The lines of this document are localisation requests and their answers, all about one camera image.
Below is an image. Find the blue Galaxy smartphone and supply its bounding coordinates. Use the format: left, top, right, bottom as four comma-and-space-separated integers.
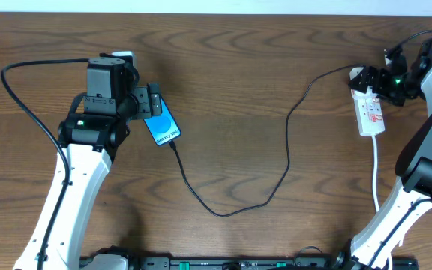
144, 98, 182, 146

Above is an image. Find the black USB charging cable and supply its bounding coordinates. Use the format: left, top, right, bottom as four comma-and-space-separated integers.
168, 63, 365, 218

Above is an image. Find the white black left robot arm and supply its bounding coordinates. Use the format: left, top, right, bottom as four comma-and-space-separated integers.
14, 52, 162, 269

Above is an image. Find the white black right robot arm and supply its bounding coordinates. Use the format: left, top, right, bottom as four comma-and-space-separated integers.
334, 38, 432, 269

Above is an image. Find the white power strip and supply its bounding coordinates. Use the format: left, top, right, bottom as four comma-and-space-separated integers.
352, 90, 385, 137

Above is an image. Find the white paper scrap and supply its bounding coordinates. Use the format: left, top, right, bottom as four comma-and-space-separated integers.
398, 234, 405, 247

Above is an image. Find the white USB wall charger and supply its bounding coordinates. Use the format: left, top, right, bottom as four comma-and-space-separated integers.
348, 67, 373, 100

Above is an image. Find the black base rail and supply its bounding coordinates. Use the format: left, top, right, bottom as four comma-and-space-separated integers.
80, 256, 419, 270

